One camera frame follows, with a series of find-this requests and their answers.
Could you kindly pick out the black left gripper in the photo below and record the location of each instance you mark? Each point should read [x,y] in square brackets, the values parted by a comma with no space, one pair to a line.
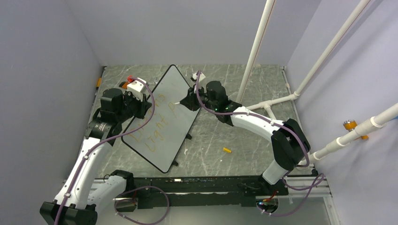
[143,105]

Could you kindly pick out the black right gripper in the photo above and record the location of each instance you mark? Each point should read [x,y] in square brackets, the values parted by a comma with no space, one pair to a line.
[189,102]

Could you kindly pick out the white whiteboard black frame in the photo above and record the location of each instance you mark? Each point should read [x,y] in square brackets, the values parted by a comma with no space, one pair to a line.
[159,136]

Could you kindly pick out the yellow marker cap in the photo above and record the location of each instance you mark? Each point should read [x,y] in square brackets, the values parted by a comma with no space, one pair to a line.
[227,150]

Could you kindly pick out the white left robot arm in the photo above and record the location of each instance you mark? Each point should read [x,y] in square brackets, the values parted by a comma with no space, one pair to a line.
[76,204]

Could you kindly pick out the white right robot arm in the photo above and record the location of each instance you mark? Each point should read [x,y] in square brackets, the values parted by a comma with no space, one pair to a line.
[288,141]

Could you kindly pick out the orange hex key set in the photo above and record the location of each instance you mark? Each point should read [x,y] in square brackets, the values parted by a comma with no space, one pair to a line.
[123,85]

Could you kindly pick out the orange-black screwdriver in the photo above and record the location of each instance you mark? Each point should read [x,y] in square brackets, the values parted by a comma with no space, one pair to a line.
[98,83]

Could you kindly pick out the orange clamp on pipe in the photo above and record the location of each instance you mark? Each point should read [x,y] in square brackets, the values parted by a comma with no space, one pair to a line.
[350,125]

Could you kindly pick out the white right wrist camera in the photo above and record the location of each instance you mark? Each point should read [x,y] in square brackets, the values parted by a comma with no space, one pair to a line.
[199,79]

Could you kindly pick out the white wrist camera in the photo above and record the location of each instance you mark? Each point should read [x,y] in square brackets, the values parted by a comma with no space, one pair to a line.
[136,86]
[199,79]

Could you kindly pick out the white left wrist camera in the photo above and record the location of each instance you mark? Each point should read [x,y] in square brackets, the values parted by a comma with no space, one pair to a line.
[136,86]

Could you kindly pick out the white PVC pipe frame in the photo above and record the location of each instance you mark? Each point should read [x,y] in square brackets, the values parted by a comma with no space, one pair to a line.
[276,28]

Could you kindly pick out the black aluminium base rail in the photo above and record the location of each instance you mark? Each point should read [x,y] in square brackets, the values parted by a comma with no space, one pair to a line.
[246,191]

